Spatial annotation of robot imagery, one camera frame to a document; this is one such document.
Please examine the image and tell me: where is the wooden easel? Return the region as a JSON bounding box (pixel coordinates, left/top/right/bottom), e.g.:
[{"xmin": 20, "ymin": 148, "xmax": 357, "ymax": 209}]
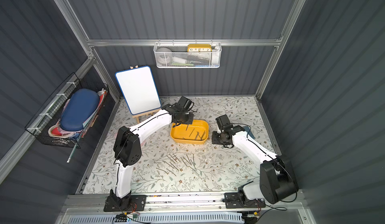
[{"xmin": 130, "ymin": 66, "xmax": 161, "ymax": 123}]

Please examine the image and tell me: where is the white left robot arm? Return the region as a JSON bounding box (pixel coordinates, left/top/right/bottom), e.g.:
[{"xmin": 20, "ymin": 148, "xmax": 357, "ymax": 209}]
[{"xmin": 112, "ymin": 96, "xmax": 195, "ymax": 199}]

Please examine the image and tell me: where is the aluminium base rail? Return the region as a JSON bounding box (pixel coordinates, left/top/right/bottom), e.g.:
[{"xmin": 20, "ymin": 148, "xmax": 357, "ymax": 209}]
[{"xmin": 60, "ymin": 191, "xmax": 307, "ymax": 214}]

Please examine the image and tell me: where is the white board with blue frame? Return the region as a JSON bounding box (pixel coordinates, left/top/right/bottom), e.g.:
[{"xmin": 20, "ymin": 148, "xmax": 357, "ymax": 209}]
[{"xmin": 115, "ymin": 66, "xmax": 161, "ymax": 115}]

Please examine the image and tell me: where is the yellow plastic storage box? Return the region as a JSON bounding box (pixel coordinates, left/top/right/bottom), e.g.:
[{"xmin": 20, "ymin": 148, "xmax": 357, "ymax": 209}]
[{"xmin": 170, "ymin": 120, "xmax": 210, "ymax": 144}]

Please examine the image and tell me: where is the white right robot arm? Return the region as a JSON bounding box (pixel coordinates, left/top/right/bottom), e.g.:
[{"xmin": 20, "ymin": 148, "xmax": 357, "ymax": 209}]
[{"xmin": 212, "ymin": 115, "xmax": 299, "ymax": 204}]

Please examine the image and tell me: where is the black wire side basket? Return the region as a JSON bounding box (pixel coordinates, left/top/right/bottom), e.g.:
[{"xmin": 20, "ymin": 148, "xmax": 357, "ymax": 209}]
[{"xmin": 25, "ymin": 74, "xmax": 109, "ymax": 148}]

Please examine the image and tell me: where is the blue oval case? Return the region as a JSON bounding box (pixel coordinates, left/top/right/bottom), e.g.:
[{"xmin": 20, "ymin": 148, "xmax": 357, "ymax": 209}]
[{"xmin": 60, "ymin": 89, "xmax": 100, "ymax": 132}]

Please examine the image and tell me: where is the yellow clock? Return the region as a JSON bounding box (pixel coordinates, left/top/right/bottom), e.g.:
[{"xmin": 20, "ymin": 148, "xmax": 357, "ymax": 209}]
[{"xmin": 187, "ymin": 44, "xmax": 212, "ymax": 53}]

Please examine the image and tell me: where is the white wire wall basket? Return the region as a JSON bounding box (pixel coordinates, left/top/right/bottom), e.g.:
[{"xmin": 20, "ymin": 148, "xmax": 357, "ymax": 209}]
[{"xmin": 153, "ymin": 43, "xmax": 222, "ymax": 69}]

